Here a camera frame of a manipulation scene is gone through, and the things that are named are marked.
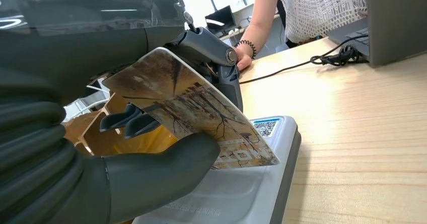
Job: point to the grey laptop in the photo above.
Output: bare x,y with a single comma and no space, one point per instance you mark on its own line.
397,22

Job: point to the brown cardboard box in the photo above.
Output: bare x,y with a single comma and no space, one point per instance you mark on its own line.
96,139

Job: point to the black spiral wrist band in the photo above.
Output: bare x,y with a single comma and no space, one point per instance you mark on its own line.
251,44

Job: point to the autumn tree print card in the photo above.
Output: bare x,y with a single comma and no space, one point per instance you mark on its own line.
186,109

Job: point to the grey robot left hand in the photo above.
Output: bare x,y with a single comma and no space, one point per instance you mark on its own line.
83,42

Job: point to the person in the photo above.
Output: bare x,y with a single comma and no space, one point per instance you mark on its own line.
317,9

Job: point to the white grey card reader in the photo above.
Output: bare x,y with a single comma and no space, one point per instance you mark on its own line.
260,189

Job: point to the light wooden desk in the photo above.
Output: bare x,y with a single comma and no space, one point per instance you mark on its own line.
360,142

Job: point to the black computer monitor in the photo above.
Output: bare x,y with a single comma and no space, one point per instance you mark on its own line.
220,19

